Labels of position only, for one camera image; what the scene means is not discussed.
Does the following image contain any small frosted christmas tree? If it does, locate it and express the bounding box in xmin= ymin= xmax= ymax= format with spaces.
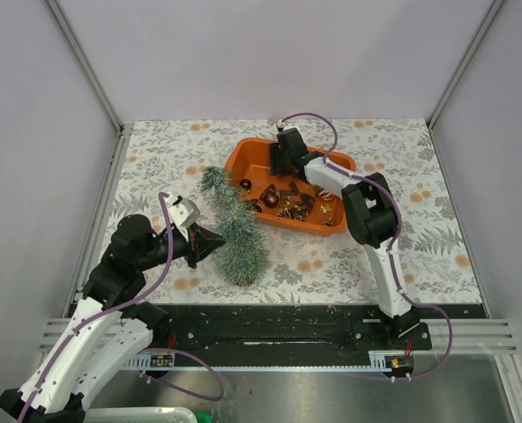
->
xmin=200 ymin=166 xmax=268 ymax=286

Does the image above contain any orange plastic tray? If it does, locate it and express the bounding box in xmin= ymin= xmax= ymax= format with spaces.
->
xmin=225 ymin=137 xmax=347 ymax=236

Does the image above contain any gold flower ornament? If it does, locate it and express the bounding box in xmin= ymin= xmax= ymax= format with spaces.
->
xmin=320 ymin=204 xmax=332 ymax=214

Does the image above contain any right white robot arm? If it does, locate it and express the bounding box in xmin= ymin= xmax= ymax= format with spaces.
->
xmin=269 ymin=122 xmax=420 ymax=338

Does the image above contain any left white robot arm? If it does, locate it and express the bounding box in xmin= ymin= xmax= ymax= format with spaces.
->
xmin=0 ymin=214 xmax=225 ymax=422

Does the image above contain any brown bauble near tree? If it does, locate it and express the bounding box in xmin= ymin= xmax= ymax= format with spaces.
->
xmin=248 ymin=199 xmax=263 ymax=212

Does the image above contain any dark glossy bauble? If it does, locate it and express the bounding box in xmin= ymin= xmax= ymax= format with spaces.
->
xmin=239 ymin=179 xmax=252 ymax=191

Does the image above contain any large gold striped bauble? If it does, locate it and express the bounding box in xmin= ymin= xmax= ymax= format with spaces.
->
xmin=318 ymin=189 xmax=334 ymax=201

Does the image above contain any brown ribbon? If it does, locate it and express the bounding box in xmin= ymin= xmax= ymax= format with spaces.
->
xmin=258 ymin=182 xmax=316 ymax=221

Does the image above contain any floral patterned table mat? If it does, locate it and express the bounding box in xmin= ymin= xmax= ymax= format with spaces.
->
xmin=103 ymin=118 xmax=481 ymax=304

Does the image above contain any white plastic bin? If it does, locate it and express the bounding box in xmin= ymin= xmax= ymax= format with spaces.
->
xmin=84 ymin=407 xmax=198 ymax=423

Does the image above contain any green object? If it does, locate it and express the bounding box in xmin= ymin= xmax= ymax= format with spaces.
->
xmin=195 ymin=412 xmax=213 ymax=423

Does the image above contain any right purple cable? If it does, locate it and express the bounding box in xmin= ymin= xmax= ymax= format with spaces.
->
xmin=276 ymin=111 xmax=454 ymax=382

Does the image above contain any purple cable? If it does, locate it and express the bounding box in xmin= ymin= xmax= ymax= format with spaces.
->
xmin=17 ymin=190 xmax=225 ymax=423
xmin=276 ymin=111 xmax=454 ymax=382

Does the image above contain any aluminium frame rail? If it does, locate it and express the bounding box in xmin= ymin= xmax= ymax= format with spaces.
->
xmin=44 ymin=0 xmax=125 ymax=133

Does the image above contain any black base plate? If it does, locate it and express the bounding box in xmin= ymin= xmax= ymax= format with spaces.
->
xmin=123 ymin=302 xmax=433 ymax=367

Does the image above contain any white slotted cable duct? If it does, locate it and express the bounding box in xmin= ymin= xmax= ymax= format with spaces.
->
xmin=123 ymin=353 xmax=175 ymax=371

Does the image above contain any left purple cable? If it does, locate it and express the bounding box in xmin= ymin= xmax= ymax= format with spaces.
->
xmin=17 ymin=190 xmax=225 ymax=423

